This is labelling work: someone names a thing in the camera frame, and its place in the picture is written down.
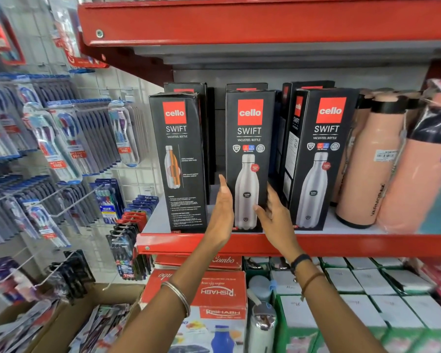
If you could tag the person's right hand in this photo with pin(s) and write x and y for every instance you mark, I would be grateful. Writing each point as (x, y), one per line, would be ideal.
(281, 227)

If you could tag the person's left hand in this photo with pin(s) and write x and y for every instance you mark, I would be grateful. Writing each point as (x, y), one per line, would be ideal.
(220, 220)

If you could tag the person's left fingers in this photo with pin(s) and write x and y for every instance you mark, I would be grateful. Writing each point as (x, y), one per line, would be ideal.
(224, 196)

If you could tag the person's right thumb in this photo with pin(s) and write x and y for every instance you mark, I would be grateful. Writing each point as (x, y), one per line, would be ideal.
(261, 215)

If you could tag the black bottle box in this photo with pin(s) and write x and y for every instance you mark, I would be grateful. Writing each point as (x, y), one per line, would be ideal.
(316, 158)
(180, 161)
(297, 86)
(247, 86)
(250, 143)
(191, 87)

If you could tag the person's left forearm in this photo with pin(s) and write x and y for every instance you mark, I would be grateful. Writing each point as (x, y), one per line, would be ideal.
(169, 301)

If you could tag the person's right forearm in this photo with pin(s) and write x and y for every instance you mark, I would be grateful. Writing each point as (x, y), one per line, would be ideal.
(334, 312)

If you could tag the black bottle box, cutaway print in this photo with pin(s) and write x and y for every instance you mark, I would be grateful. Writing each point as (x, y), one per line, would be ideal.
(180, 161)

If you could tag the flat red combo box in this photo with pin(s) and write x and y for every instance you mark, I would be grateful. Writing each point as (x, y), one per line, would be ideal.
(226, 261)

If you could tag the black wristband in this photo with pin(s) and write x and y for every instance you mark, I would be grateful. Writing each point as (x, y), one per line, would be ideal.
(300, 260)

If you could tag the clear plastic bottle, blue cap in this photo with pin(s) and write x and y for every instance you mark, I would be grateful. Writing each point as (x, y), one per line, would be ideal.
(261, 286)

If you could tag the blue and red packs row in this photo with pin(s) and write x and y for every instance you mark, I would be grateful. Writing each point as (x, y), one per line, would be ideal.
(139, 211)

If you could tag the red metal shelf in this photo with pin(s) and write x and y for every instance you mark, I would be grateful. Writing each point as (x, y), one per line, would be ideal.
(352, 244)
(264, 23)

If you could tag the red and white bottle set box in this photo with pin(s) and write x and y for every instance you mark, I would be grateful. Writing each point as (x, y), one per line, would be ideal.
(220, 308)

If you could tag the silver metal bangle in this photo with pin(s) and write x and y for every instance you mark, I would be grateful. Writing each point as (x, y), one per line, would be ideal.
(180, 295)

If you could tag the black toothbrush packs on hook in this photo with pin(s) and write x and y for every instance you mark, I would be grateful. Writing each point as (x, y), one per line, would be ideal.
(126, 249)

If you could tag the steel bottle with plastic lid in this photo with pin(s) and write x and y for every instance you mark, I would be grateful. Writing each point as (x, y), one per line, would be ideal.
(261, 327)

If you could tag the blue toothbrush multipacks on hook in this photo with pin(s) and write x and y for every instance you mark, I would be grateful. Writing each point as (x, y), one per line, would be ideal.
(108, 202)

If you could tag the row of hanging toothbrush packs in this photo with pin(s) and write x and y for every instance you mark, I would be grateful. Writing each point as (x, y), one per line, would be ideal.
(36, 209)
(18, 117)
(84, 135)
(124, 132)

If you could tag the peach flask with black band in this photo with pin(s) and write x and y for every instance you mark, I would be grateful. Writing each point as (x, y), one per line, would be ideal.
(371, 165)
(356, 124)

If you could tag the stack of white green boxes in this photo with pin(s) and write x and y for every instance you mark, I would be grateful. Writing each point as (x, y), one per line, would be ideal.
(382, 305)

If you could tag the peach flask in plastic wrap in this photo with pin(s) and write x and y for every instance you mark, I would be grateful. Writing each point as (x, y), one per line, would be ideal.
(415, 172)

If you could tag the dark hanging packs on hook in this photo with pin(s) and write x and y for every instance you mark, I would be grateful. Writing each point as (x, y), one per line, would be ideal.
(71, 273)

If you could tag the pile of toothbrush packets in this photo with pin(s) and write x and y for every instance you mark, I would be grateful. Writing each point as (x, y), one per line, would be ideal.
(101, 329)

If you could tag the pink packaged item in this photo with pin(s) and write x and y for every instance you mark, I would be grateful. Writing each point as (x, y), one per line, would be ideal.
(439, 279)

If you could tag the brown cardboard carton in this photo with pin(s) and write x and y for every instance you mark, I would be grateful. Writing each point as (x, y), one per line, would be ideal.
(73, 316)

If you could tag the red-edged hanging blister packs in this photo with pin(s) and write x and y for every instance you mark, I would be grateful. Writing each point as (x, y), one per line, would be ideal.
(73, 40)

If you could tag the mixed hanging packs on hook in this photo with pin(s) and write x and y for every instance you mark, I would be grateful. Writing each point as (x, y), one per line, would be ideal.
(9, 281)

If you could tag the pile of flat blister packets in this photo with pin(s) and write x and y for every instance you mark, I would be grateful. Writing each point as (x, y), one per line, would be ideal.
(18, 327)

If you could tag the red hanging toothbrush packs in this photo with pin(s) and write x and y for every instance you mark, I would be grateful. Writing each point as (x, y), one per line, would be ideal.
(0, 33)

